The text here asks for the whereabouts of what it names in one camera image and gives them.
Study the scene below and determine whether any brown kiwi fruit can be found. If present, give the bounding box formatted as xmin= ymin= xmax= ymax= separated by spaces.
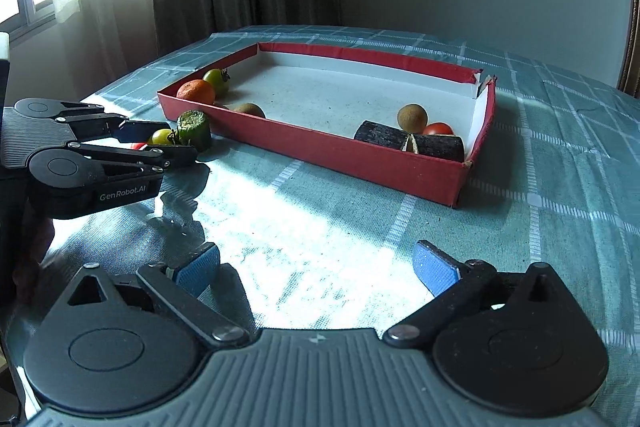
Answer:
xmin=233 ymin=103 xmax=266 ymax=118

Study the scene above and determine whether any yellow tomato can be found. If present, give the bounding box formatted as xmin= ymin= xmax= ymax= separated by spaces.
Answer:
xmin=148 ymin=128 xmax=179 ymax=146

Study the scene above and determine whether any red cherry tomato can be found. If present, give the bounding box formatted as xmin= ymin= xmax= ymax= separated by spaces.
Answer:
xmin=129 ymin=143 xmax=149 ymax=150
xmin=422 ymin=122 xmax=454 ymax=135

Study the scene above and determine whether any wooden chair back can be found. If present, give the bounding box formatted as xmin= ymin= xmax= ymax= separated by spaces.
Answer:
xmin=617 ymin=0 xmax=639 ymax=98

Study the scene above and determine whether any red shallow cardboard tray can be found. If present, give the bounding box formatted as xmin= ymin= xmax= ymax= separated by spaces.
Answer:
xmin=157 ymin=42 xmax=497 ymax=207

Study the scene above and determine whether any teal plaid tablecloth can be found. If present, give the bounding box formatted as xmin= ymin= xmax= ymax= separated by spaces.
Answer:
xmin=3 ymin=26 xmax=639 ymax=426

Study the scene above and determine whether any green cucumber piece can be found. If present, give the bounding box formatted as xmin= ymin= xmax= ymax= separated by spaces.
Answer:
xmin=177 ymin=109 xmax=212 ymax=153

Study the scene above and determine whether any orange tangerine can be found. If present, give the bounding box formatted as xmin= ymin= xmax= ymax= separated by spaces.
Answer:
xmin=176 ymin=79 xmax=216 ymax=105

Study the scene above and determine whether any green-yellow tomato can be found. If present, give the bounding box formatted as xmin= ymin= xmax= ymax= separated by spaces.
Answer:
xmin=203 ymin=68 xmax=230 ymax=100

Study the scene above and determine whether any brown round longan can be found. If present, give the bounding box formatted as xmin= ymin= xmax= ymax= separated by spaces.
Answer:
xmin=397 ymin=104 xmax=428 ymax=134

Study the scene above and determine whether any dark cylinder fruit piece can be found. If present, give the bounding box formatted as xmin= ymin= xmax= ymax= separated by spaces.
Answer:
xmin=354 ymin=120 xmax=410 ymax=152

